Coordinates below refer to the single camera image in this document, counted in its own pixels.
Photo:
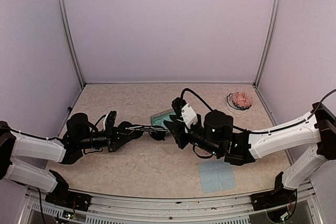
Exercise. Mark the aluminium corner post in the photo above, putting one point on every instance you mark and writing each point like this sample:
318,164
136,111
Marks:
268,41
70,44

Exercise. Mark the grey glasses case green lining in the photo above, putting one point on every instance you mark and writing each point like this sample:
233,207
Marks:
159,118

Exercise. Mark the blue cleaning cloth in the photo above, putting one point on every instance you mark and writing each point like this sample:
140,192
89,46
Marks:
215,176

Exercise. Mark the right aluminium corner post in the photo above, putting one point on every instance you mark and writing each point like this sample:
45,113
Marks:
268,41

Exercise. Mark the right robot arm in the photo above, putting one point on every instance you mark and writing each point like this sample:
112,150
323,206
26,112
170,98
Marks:
214,134

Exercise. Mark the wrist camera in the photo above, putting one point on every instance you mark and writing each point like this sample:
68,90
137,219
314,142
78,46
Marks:
185,112
109,120

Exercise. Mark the left aluminium corner post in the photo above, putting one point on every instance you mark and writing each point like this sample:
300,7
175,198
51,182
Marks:
70,44

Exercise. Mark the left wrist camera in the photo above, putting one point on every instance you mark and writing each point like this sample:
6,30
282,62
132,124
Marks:
109,120

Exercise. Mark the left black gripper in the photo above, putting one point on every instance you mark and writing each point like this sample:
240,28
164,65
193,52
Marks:
116,142

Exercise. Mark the aluminium front rail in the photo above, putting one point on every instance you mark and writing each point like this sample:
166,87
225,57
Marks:
122,209

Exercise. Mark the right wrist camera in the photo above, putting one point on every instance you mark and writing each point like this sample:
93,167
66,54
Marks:
185,112

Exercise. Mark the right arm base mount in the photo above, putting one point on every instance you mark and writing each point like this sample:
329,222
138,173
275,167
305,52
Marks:
275,197

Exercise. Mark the red patterned bowl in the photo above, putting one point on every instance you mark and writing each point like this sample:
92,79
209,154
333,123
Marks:
239,102

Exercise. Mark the black round sunglasses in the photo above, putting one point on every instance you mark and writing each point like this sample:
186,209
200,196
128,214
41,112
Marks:
158,133

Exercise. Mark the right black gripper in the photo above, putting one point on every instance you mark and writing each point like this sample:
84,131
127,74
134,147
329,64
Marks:
177,129

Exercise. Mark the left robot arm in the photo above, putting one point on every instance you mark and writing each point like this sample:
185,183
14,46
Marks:
81,135

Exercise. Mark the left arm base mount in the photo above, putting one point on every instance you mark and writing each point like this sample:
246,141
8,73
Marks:
62,196

